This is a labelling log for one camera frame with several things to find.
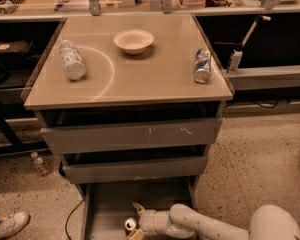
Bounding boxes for grey middle drawer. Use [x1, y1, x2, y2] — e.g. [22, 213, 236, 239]
[63, 156, 207, 184]

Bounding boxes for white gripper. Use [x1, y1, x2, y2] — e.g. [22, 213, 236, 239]
[127, 202, 157, 240]

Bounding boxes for grey drawer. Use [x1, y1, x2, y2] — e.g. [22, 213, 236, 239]
[80, 177, 195, 240]
[41, 118, 222, 154]
[63, 156, 207, 184]

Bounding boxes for white paper bowl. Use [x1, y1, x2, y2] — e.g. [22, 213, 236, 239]
[113, 29, 154, 55]

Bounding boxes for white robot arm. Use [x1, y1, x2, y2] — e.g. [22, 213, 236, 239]
[126, 202, 300, 240]

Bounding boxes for small bottle on floor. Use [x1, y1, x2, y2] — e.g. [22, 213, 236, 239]
[31, 152, 50, 176]

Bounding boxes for clear plastic water bottle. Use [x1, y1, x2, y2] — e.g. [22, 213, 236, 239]
[59, 40, 86, 81]

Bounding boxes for white sneaker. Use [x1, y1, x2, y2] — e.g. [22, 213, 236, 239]
[0, 212, 30, 239]

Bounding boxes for grey bottom drawer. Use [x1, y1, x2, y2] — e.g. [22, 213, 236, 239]
[80, 177, 195, 240]

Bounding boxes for black cable on floor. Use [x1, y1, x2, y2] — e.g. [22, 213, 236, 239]
[64, 198, 86, 240]

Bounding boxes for red coke can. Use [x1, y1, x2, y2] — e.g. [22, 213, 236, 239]
[124, 217, 138, 236]

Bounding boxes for blue pepsi can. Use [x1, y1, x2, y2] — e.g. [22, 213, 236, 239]
[194, 48, 211, 84]

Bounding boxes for grey top drawer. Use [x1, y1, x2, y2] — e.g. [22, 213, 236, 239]
[41, 118, 222, 154]

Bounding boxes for grey drawer cabinet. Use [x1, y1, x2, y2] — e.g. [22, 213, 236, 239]
[20, 13, 235, 240]

